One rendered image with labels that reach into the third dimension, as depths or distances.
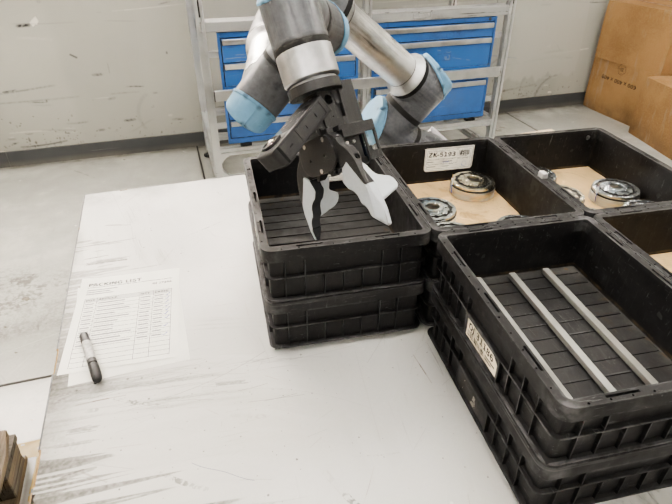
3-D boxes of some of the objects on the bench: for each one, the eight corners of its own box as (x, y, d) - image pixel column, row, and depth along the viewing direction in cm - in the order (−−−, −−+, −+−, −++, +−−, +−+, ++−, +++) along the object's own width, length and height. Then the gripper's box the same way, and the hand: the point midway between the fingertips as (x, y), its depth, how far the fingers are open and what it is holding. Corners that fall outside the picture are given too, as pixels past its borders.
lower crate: (251, 244, 133) (247, 201, 127) (368, 230, 139) (370, 188, 132) (270, 356, 101) (265, 305, 94) (422, 332, 106) (428, 283, 100)
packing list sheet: (72, 282, 120) (72, 280, 120) (179, 264, 126) (179, 262, 126) (54, 389, 94) (53, 387, 94) (190, 361, 100) (190, 359, 99)
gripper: (391, 52, 65) (437, 209, 68) (301, 104, 81) (340, 230, 83) (339, 58, 60) (390, 228, 62) (253, 112, 76) (297, 246, 78)
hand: (347, 236), depth 71 cm, fingers open, 14 cm apart
